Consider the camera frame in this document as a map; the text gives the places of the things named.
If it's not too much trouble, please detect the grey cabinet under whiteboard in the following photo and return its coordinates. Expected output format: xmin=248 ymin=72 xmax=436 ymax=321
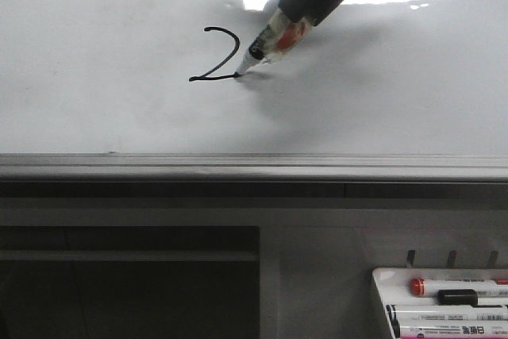
xmin=1 ymin=182 xmax=507 ymax=338

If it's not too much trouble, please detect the black capped marker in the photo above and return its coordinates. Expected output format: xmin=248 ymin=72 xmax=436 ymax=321
xmin=437 ymin=289 xmax=507 ymax=306

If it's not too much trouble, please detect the white whiteboard with metal frame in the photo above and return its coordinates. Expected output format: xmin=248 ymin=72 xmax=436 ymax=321
xmin=1 ymin=0 xmax=507 ymax=181

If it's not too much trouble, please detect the white taped whiteboard marker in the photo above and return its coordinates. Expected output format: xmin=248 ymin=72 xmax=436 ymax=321
xmin=234 ymin=9 xmax=313 ymax=77

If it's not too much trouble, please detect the white marker black end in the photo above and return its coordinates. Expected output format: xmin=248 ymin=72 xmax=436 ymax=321
xmin=385 ymin=305 xmax=507 ymax=322

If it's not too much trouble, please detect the red capped marker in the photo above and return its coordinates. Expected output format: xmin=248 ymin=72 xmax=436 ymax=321
xmin=409 ymin=278 xmax=507 ymax=298

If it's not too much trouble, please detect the white marker tray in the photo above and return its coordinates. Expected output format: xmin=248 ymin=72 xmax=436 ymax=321
xmin=372 ymin=268 xmax=507 ymax=338

